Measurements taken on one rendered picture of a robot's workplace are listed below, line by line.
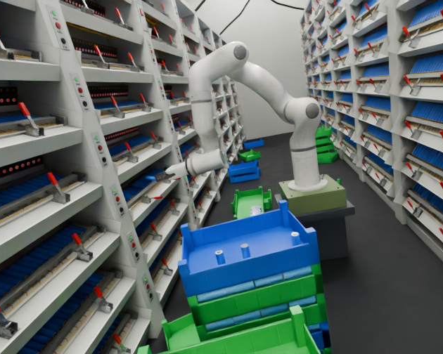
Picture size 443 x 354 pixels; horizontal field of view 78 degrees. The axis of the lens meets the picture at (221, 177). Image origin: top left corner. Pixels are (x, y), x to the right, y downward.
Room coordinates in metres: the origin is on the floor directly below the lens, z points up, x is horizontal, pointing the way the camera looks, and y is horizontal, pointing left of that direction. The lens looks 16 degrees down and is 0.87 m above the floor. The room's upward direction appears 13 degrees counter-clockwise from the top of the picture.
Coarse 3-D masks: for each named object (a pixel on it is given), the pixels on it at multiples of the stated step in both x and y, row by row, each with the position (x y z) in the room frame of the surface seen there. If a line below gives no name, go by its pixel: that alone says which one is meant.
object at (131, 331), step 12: (120, 312) 0.94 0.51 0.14; (132, 312) 0.91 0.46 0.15; (144, 312) 0.91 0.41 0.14; (120, 324) 0.86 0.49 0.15; (132, 324) 0.88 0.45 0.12; (144, 324) 0.89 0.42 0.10; (108, 336) 0.81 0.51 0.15; (120, 336) 0.83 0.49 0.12; (132, 336) 0.83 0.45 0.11; (144, 336) 0.87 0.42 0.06; (96, 348) 0.77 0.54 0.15; (108, 348) 0.76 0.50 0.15; (120, 348) 0.76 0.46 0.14; (132, 348) 0.79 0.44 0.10
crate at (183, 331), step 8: (176, 320) 0.93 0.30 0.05; (184, 320) 0.94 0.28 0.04; (192, 320) 0.94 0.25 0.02; (168, 328) 0.90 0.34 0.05; (176, 328) 0.92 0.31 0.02; (184, 328) 0.93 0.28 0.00; (192, 328) 0.92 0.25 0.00; (168, 336) 0.90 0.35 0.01; (176, 336) 0.90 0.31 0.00; (184, 336) 0.89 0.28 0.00; (192, 336) 0.88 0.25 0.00; (168, 344) 0.84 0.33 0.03; (176, 344) 0.86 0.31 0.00; (184, 344) 0.85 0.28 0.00
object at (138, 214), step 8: (152, 168) 1.63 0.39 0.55; (160, 168) 1.62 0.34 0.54; (168, 184) 1.43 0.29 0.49; (176, 184) 1.55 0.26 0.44; (152, 192) 1.29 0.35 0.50; (160, 192) 1.31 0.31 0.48; (168, 192) 1.41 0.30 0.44; (152, 200) 1.21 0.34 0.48; (160, 200) 1.30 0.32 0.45; (136, 208) 1.12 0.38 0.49; (144, 208) 1.13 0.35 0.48; (152, 208) 1.20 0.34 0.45; (136, 216) 1.05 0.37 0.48; (144, 216) 1.12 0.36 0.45; (136, 224) 1.05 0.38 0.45
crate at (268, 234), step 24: (264, 216) 0.71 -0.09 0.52; (288, 216) 0.69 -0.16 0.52; (192, 240) 0.70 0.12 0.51; (216, 240) 0.70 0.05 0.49; (240, 240) 0.68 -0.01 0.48; (264, 240) 0.65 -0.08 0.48; (288, 240) 0.63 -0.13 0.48; (312, 240) 0.52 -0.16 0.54; (192, 264) 0.62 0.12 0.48; (216, 264) 0.59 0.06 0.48; (240, 264) 0.51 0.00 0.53; (264, 264) 0.51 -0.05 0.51; (288, 264) 0.51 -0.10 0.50; (312, 264) 0.52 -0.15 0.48; (192, 288) 0.50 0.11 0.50; (216, 288) 0.50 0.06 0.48
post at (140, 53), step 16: (96, 0) 1.64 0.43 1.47; (112, 0) 1.62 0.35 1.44; (112, 16) 1.63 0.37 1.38; (128, 16) 1.61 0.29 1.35; (144, 32) 1.62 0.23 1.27; (128, 48) 1.62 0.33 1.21; (144, 48) 1.60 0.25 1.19; (160, 80) 1.67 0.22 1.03; (144, 96) 1.62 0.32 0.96; (160, 96) 1.61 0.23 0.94; (144, 128) 1.63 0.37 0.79; (160, 128) 1.61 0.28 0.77; (176, 144) 1.66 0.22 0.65; (160, 160) 1.62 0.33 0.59; (176, 160) 1.60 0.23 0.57; (176, 192) 1.61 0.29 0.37
